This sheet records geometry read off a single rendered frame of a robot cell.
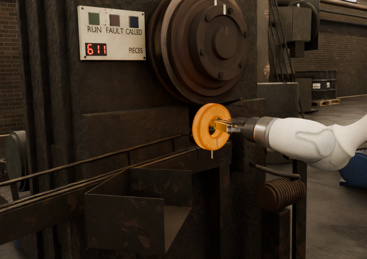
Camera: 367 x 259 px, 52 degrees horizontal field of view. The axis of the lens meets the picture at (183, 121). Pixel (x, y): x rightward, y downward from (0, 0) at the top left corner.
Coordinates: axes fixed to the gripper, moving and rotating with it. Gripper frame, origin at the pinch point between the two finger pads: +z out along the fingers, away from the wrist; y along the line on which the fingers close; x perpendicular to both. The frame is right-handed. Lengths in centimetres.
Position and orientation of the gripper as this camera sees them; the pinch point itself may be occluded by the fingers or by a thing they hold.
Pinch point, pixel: (212, 122)
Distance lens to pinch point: 125.7
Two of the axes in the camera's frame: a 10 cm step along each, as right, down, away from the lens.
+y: 7.7, -1.0, 6.3
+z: -6.4, -1.3, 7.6
